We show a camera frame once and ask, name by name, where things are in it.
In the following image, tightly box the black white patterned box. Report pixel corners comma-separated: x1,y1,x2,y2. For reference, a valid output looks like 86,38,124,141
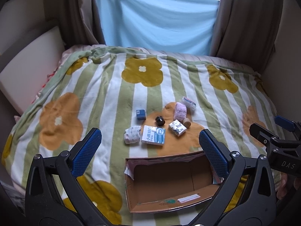
168,119,187,136

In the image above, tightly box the dental floss plastic case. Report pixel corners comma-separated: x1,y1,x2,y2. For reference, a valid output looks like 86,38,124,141
181,96,196,111

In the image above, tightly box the pink towel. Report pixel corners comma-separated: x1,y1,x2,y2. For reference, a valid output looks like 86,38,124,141
173,102,187,121

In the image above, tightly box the patterned white cloth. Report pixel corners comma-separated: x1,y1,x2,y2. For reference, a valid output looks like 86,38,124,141
124,125,141,144

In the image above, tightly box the black round jar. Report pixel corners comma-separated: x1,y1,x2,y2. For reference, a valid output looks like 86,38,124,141
155,116,165,127

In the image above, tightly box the small blue box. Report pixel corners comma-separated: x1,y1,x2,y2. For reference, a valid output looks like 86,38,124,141
136,109,146,120

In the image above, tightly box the person right hand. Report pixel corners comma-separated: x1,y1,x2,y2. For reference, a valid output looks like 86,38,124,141
277,173,301,200

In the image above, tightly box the small beige round jar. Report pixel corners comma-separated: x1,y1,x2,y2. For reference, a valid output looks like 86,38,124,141
183,118,191,128

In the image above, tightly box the open cardboard box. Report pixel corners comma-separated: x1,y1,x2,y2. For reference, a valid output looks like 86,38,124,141
124,151,219,213

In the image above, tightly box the white blue carton box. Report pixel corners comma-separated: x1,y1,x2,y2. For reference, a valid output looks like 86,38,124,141
141,125,165,146

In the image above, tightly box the brown right curtain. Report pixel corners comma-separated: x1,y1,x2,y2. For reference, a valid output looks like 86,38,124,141
210,0,283,71

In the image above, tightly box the brown curtain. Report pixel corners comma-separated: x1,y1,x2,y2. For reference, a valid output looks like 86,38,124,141
43,0,105,48
210,0,283,71

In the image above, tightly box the white padded headboard cushion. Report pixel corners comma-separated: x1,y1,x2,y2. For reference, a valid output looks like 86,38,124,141
1,26,65,114

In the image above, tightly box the flower striped fleece blanket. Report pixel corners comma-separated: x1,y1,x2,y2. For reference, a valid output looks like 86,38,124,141
2,45,283,225

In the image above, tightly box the light blue window sheet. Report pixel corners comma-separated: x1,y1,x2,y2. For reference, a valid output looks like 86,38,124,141
96,0,219,55

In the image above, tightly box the brown left curtain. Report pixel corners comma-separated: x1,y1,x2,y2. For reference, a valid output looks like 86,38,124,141
43,0,105,48

